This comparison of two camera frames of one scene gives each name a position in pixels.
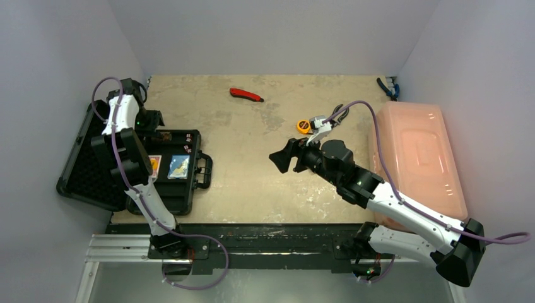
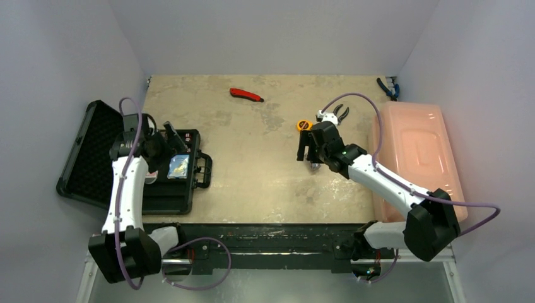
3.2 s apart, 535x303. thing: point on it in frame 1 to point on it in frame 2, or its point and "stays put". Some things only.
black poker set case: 180,170 stays put
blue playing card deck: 178,166 stays put
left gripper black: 156,120 to 156,163
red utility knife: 246,95 stays put
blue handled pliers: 392,95 stays put
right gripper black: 299,154 to 309,139
